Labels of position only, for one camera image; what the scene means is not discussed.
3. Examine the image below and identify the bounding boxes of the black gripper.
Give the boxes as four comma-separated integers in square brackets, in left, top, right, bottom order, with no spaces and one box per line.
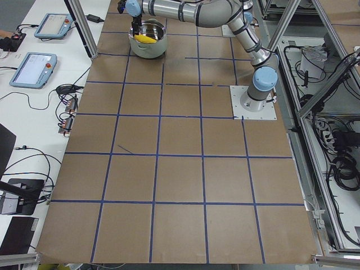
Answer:
[132,15,142,35]

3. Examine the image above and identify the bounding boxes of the yellow corn cob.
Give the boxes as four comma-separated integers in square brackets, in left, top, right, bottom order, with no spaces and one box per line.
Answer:
[134,35,157,44]

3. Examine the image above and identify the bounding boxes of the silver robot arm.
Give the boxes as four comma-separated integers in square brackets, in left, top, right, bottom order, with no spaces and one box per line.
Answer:
[118,0,278,112]

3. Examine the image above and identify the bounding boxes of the pale green cooking pot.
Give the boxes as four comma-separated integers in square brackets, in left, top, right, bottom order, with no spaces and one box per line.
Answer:
[129,19,168,59]

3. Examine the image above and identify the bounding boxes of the black power adapter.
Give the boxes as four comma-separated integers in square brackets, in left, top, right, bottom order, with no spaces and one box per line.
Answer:
[86,14,104,23]

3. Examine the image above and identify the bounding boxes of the far teach pendant tablet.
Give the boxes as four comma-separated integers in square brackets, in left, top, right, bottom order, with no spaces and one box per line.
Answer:
[34,13,73,39]

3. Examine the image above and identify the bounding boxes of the teach pendant tablet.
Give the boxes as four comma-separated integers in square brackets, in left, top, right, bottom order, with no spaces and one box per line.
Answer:
[34,13,73,39]
[9,52,57,89]

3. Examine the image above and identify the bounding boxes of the small circuit board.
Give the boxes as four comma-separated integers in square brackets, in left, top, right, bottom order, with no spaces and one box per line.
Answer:
[58,117,74,135]
[65,97,78,113]

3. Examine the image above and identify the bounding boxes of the near teach pendant tablet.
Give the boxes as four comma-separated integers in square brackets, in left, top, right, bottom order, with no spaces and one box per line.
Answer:
[9,52,57,89]

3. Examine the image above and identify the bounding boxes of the black monitor stand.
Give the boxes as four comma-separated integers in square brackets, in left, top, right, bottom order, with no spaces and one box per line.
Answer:
[1,178,44,215]

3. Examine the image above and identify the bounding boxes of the aluminium frame post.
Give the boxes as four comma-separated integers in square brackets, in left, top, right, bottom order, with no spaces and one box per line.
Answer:
[64,0,98,59]

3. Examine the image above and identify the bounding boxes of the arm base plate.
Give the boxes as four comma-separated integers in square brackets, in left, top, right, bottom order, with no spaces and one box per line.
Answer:
[221,25,235,38]
[229,85,277,120]

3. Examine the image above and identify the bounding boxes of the coiled black cables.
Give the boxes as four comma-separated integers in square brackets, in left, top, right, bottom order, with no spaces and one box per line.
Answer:
[323,151,360,192]

